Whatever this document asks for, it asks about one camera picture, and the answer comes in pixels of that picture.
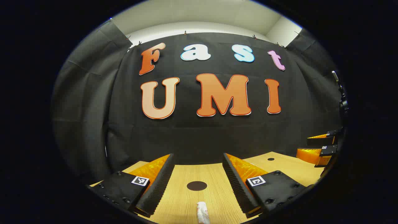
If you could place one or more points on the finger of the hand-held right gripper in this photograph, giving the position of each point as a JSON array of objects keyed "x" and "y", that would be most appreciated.
[
  {"x": 328, "y": 150},
  {"x": 320, "y": 141}
]

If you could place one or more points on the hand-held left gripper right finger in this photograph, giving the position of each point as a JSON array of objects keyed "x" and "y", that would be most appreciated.
[{"x": 238, "y": 189}]

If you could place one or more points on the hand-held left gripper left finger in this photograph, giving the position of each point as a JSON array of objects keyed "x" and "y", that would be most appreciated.
[{"x": 158, "y": 186}]

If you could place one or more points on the dark round coaster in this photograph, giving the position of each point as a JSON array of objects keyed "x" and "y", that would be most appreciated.
[{"x": 196, "y": 185}]

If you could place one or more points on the white toothpaste tube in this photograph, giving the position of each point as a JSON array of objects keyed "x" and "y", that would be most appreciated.
[{"x": 202, "y": 213}]

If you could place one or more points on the wooden desktop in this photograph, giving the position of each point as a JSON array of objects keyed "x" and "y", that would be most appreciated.
[{"x": 199, "y": 174}]

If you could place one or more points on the black backdrop cloth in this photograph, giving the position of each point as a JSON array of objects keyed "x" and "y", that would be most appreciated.
[{"x": 202, "y": 137}]

